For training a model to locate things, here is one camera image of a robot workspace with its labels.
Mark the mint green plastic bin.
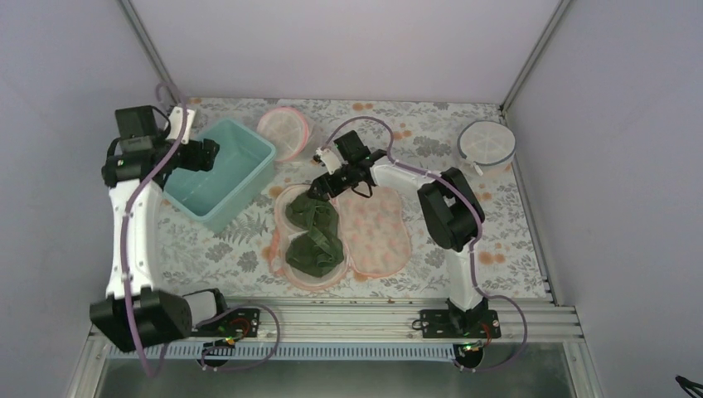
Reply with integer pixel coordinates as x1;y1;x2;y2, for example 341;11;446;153
163;119;277;233

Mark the floral mesh bra laundry bag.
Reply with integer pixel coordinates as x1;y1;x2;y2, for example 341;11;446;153
268;184;411;291

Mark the dark green bra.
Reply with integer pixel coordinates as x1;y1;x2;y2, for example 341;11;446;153
285;192;345;278

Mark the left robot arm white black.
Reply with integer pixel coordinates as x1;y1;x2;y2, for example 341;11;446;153
90;105;231;352

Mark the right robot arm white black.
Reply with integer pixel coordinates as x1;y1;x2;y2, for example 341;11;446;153
308;131;488;337

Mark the pink-trimmed white cylindrical laundry bag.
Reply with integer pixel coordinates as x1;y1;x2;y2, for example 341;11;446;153
256;107;320;163

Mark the grey-trimmed white cylindrical laundry bag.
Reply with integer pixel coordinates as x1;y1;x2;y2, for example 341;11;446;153
457;120;516;177

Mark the floral patterned table cloth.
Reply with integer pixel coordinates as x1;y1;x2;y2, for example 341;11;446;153
158;99;546;299

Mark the white wrist camera on right gripper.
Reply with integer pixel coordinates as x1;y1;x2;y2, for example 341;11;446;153
313;148;342;175

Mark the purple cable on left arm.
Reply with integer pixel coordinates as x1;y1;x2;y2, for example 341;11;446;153
119;80;191;379

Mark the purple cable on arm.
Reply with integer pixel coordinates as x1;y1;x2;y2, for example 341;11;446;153
119;80;191;379
321;115;530;375

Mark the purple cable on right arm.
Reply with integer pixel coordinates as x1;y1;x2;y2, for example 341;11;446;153
321;115;530;375

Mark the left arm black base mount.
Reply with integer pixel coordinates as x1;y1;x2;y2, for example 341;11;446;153
192;308;260;368

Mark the aluminium frame post left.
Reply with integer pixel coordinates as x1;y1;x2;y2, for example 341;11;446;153
116;0;178;103

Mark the aluminium frame post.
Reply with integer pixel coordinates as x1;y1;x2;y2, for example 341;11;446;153
500;0;573;116
116;0;178;103

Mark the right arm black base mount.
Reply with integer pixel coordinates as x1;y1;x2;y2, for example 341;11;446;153
411;308;502;369

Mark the aluminium frame post right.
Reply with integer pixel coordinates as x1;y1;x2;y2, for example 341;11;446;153
500;0;573;116

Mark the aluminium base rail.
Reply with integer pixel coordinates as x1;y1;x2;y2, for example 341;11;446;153
68;298;603;397

